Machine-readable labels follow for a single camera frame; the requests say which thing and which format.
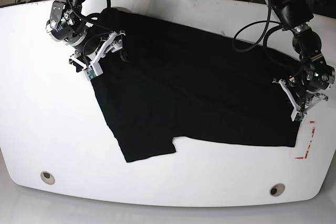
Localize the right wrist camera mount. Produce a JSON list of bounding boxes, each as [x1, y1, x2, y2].
[[272, 78, 329, 123]]

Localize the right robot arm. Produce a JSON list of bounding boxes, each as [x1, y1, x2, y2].
[[46, 0, 122, 60]]

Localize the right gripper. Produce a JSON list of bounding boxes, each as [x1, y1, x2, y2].
[[75, 34, 110, 59]]

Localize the right table cable grommet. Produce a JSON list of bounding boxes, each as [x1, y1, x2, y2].
[[269, 183, 286, 197]]

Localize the red tape rectangle marking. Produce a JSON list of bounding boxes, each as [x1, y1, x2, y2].
[[293, 121, 316, 160]]

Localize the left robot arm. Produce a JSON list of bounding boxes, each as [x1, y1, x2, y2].
[[267, 0, 335, 106]]

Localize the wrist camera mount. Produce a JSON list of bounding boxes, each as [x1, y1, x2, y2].
[[272, 78, 329, 123], [69, 30, 126, 81]]

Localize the black printed t-shirt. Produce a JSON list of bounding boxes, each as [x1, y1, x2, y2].
[[91, 9, 300, 163]]

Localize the left table cable grommet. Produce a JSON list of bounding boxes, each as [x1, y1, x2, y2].
[[40, 171, 56, 185]]

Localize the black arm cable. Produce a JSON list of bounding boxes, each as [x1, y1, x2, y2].
[[232, 0, 283, 53]]

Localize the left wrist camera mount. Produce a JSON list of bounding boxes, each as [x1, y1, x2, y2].
[[69, 30, 126, 81]]

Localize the table cable grommet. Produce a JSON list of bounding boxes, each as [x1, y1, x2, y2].
[[40, 171, 56, 185], [269, 183, 286, 197]]

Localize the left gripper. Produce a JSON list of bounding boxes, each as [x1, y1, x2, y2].
[[287, 77, 319, 105]]

